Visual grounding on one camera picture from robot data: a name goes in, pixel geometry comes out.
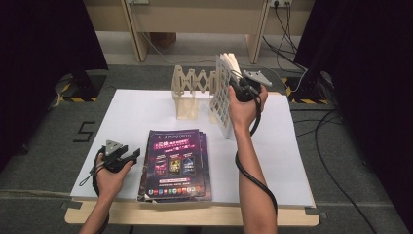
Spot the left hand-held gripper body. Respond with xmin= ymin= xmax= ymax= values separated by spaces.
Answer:
xmin=102 ymin=139 xmax=130 ymax=174

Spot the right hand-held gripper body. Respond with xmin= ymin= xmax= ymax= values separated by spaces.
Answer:
xmin=232 ymin=70 xmax=273 ymax=103

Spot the white picture-grid cover book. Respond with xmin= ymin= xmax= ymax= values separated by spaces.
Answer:
xmin=208 ymin=52 xmax=243 ymax=140

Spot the dark brown cover book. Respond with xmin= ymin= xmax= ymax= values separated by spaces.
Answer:
xmin=136 ymin=130 xmax=212 ymax=204

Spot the beige expandable book rack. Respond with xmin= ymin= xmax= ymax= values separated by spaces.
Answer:
xmin=170 ymin=64 xmax=228 ymax=125

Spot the person's right hand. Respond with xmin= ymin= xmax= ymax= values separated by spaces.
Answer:
xmin=228 ymin=86 xmax=269 ymax=131

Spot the person's left hand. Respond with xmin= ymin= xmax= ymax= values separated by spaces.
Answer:
xmin=95 ymin=154 xmax=135 ymax=203

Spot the white board sheet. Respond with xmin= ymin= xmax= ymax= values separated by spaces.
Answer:
xmin=69 ymin=89 xmax=316 ymax=209

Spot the gray tape piece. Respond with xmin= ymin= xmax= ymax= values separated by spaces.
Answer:
xmin=59 ymin=199 xmax=84 ymax=211
xmin=305 ymin=207 xmax=328 ymax=219

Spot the striped-edge black stand base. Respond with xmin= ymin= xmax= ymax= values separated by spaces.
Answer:
xmin=282 ymin=71 xmax=332 ymax=105
xmin=53 ymin=70 xmax=108 ymax=103

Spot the light wooden table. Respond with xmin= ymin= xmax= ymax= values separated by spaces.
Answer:
xmin=63 ymin=91 xmax=320 ymax=227

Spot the beige wooden desk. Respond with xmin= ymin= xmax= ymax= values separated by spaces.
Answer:
xmin=82 ymin=0 xmax=316 ymax=65

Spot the black curtain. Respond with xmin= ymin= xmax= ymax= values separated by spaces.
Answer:
xmin=293 ymin=0 xmax=413 ymax=225
xmin=0 ymin=0 xmax=109 ymax=170

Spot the gray lanyard strap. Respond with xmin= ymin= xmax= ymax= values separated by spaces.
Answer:
xmin=78 ymin=165 xmax=98 ymax=187

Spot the black plugged cable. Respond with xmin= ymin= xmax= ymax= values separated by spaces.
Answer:
xmin=285 ymin=3 xmax=300 ymax=55
xmin=274 ymin=3 xmax=308 ymax=72

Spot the white floor cable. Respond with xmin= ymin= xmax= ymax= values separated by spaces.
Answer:
xmin=139 ymin=30 xmax=310 ymax=94

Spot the long black floor cable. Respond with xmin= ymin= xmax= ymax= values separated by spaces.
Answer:
xmin=314 ymin=109 xmax=379 ymax=234

